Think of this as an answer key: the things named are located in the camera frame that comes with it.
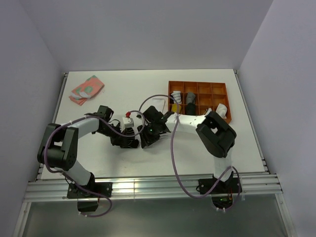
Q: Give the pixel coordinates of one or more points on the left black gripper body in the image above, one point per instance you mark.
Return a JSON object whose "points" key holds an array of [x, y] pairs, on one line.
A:
{"points": [[113, 132]]}

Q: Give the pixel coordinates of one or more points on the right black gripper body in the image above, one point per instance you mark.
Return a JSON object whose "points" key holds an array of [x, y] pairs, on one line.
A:
{"points": [[151, 133]]}

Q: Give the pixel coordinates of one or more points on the black striped sock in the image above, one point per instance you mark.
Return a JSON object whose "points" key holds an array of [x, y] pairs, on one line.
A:
{"points": [[130, 142]]}

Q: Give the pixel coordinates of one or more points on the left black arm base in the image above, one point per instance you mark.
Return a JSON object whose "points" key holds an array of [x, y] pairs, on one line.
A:
{"points": [[89, 196]]}

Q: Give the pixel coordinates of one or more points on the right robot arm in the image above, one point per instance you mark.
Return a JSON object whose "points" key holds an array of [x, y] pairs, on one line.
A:
{"points": [[216, 135]]}

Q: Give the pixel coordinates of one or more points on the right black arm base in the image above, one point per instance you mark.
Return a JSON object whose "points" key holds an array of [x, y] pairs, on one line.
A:
{"points": [[228, 189]]}

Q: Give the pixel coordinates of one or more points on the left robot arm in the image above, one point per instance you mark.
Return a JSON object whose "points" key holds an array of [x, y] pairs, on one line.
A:
{"points": [[59, 146]]}

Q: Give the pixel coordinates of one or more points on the rolled yellow socks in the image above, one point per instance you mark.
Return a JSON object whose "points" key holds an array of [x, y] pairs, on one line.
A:
{"points": [[176, 108]]}

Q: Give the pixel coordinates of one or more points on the rolled white striped socks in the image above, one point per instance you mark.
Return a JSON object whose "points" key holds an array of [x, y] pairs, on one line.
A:
{"points": [[176, 95]]}

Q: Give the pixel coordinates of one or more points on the rolled black socks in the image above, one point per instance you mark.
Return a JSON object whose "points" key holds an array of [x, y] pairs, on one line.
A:
{"points": [[190, 109]]}

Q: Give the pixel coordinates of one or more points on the rolled grey socks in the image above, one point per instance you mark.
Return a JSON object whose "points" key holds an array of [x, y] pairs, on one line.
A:
{"points": [[191, 98]]}

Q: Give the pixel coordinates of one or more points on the small white rolled socks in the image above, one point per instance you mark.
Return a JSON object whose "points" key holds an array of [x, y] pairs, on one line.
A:
{"points": [[207, 111]]}

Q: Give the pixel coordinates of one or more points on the pink green patterned socks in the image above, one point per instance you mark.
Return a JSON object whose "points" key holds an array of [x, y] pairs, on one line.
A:
{"points": [[87, 90]]}

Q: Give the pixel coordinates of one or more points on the large white rolled socks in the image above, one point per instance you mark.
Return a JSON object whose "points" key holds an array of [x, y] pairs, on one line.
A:
{"points": [[222, 110]]}

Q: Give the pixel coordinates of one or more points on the white sock with black stripes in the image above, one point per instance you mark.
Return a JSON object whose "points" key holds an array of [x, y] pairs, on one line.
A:
{"points": [[158, 103]]}

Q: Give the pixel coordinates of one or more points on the orange compartment tray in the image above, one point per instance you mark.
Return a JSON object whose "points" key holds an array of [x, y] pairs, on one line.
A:
{"points": [[208, 95]]}

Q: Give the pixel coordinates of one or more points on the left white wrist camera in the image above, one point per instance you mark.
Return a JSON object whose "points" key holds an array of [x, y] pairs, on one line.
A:
{"points": [[127, 122]]}

